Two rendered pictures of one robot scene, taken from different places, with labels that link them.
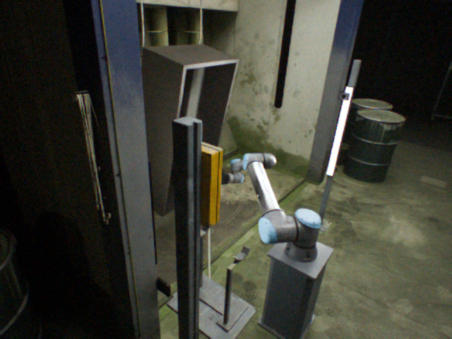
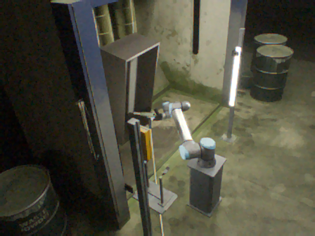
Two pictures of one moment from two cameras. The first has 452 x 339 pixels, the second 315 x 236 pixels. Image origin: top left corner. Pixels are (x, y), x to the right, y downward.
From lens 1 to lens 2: 0.91 m
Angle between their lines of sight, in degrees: 8
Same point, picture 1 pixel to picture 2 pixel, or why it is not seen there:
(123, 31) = (95, 69)
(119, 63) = (95, 84)
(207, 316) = (152, 201)
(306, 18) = not seen: outside the picture
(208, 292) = (152, 189)
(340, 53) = (237, 12)
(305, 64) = (212, 21)
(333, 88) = (234, 38)
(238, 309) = (168, 196)
